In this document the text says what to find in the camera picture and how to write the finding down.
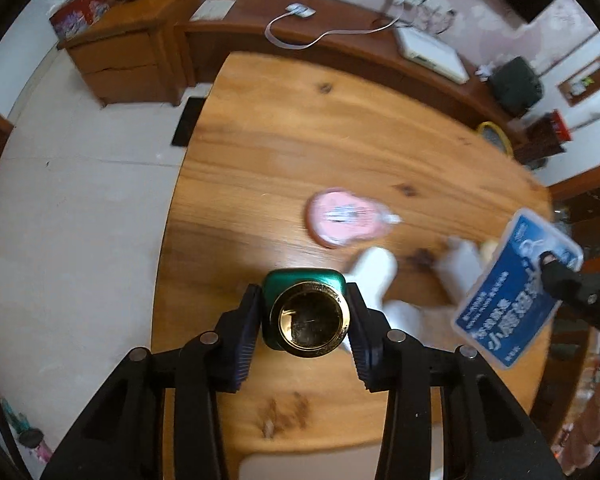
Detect white plastic tray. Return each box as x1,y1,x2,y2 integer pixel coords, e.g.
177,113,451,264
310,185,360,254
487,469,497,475
237,446,444,480

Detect blue label plastic box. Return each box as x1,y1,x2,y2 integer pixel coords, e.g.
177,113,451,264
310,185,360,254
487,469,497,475
452,208,583,370

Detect yellow rim basket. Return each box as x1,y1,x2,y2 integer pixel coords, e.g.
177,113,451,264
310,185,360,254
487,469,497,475
476,122,514,158

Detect white charging cable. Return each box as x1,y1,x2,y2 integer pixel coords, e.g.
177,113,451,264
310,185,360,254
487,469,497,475
264,0,416,51

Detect round beige compact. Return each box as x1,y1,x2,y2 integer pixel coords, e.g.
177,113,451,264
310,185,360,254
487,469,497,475
479,240,498,264

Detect wooden side cabinet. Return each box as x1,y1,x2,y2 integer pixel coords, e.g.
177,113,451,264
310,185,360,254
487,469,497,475
58,0,200,106

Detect white square charger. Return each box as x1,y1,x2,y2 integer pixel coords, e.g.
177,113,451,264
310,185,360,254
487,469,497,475
432,236,483,304

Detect red gift box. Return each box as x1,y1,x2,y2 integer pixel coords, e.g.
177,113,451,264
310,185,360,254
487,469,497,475
47,0,114,41

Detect pink round tape case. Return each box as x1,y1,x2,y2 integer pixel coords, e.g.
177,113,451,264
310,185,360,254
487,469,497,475
303,188,402,249

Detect white paper on bench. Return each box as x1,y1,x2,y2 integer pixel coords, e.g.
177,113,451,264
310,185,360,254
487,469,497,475
189,0,236,22

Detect white set-top box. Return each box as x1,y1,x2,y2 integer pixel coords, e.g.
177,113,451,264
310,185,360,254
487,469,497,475
394,27,469,84

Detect green bottle gold cap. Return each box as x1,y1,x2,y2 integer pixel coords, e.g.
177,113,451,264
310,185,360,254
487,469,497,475
262,268,350,359

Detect dark bin red lid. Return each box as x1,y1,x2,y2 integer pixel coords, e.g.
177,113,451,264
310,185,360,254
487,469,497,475
514,110,572,165

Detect black bag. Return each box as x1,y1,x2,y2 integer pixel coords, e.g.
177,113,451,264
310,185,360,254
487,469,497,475
486,56,544,118

